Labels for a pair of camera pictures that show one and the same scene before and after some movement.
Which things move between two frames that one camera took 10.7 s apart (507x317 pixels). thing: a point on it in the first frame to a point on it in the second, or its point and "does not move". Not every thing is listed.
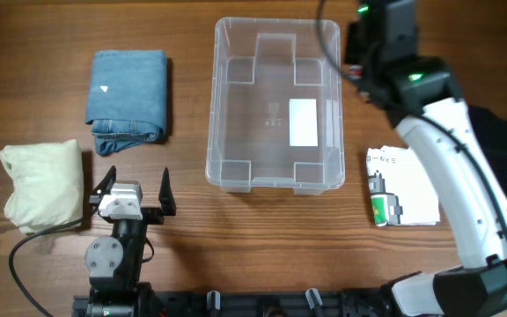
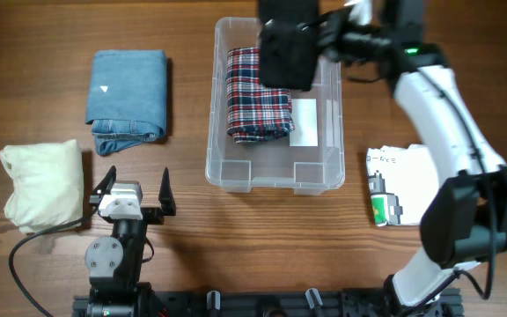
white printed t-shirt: (400, 192) does not move
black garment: (495, 138) to (288, 46)
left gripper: (156, 215) does not move
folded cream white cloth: (47, 185) does not move
